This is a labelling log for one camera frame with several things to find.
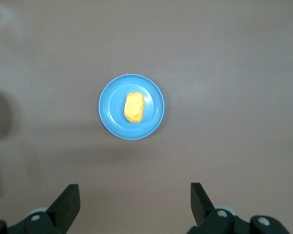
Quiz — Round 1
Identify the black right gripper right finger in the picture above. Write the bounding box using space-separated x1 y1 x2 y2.
187 182 251 234

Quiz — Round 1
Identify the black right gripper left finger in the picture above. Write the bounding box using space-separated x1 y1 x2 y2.
21 184 81 234

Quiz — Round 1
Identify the yellow toy potato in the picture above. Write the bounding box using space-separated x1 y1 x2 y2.
124 91 146 124

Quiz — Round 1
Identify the blue round plate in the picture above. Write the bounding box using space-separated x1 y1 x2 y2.
98 74 166 140

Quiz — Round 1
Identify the brown table cover cloth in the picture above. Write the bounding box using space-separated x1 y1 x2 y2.
0 0 293 234

